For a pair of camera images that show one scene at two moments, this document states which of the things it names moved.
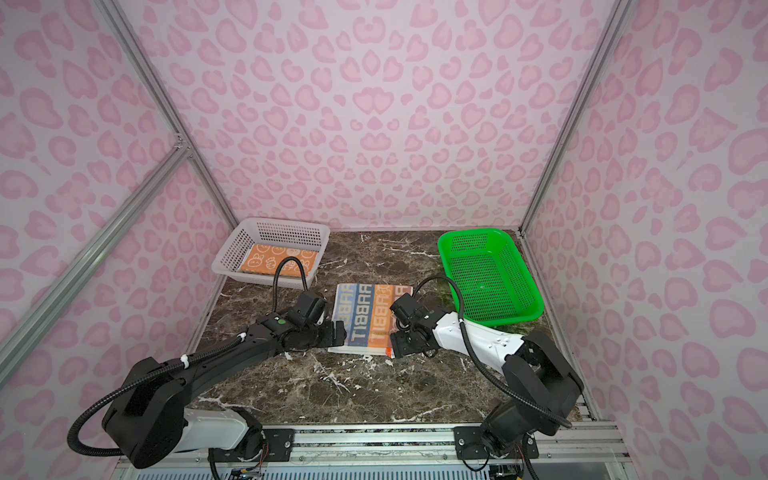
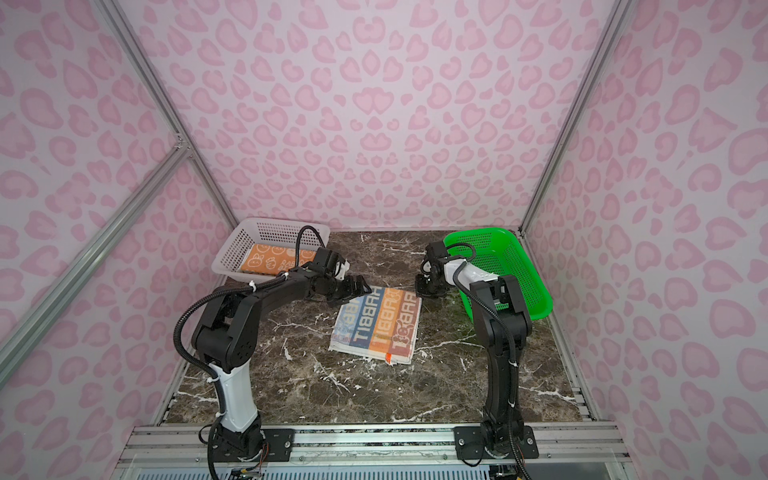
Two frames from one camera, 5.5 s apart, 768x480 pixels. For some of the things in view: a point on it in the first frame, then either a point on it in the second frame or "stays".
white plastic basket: x=256 y=246 stays
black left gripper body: x=324 y=334 to x=338 y=290
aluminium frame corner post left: x=183 y=143 stays
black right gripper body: x=406 y=342 to x=429 y=286
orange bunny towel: x=264 y=259 stays
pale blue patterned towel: x=366 y=313 stays
